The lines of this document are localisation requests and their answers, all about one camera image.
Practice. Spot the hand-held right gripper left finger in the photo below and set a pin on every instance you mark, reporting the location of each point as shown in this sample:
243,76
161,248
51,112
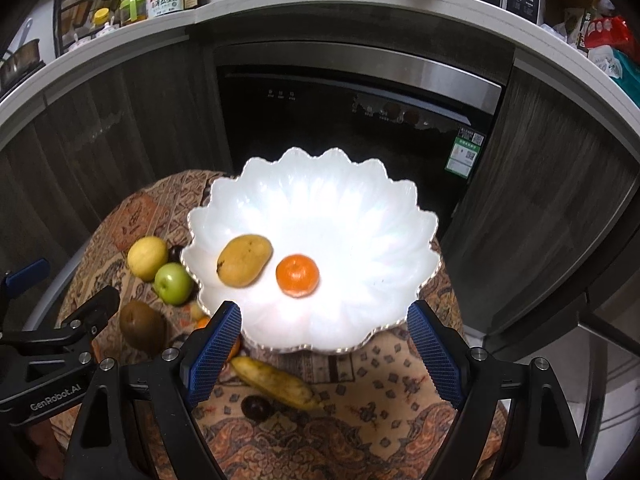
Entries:
215,355

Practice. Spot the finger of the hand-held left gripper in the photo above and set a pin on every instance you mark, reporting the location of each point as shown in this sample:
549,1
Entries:
27,272
97,307

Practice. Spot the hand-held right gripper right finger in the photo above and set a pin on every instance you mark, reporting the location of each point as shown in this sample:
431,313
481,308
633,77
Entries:
432,355

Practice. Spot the small orange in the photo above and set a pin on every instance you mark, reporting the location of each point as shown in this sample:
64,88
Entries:
234,349

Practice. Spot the brown kiwi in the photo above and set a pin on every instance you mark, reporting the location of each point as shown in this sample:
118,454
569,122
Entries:
142,327

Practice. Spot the yellow banana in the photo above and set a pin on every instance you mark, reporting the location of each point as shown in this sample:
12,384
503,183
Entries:
275,382

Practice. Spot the dark plum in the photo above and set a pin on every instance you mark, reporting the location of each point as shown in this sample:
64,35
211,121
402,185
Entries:
257,407
176,253

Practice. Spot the yellow lemon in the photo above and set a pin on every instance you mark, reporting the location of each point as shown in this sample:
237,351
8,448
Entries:
146,257

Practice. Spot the green apple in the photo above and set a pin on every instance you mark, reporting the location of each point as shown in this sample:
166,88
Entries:
173,284

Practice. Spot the white scalloped bowl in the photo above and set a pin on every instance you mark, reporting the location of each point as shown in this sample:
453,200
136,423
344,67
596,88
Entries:
325,210

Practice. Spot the patterned tablecloth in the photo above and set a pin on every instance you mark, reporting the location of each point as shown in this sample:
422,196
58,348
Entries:
375,390

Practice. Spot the yellow mango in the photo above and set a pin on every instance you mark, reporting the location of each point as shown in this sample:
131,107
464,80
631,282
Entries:
245,260

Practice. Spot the orange tangerine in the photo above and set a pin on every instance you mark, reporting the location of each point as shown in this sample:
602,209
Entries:
297,275

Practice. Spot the dark wood cabinet door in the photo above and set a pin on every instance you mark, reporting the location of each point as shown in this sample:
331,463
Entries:
125,125
550,200

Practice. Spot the green white sticker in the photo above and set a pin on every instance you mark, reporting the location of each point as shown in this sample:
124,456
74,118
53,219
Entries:
465,155

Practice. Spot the metal pot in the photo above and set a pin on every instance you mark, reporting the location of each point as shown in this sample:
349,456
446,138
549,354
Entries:
20,62

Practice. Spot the black steel dishwasher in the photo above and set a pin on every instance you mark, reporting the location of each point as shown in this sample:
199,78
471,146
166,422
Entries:
325,115

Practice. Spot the yellow cap jar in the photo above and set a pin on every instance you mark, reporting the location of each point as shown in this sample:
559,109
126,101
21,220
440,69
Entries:
101,20

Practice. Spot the green lid jar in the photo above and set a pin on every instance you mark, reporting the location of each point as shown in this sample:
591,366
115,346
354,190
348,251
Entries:
132,10

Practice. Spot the green white plastic bag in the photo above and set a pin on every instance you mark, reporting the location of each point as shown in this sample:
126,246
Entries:
612,62

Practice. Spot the red plastic bag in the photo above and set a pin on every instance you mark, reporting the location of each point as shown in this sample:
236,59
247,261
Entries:
610,32

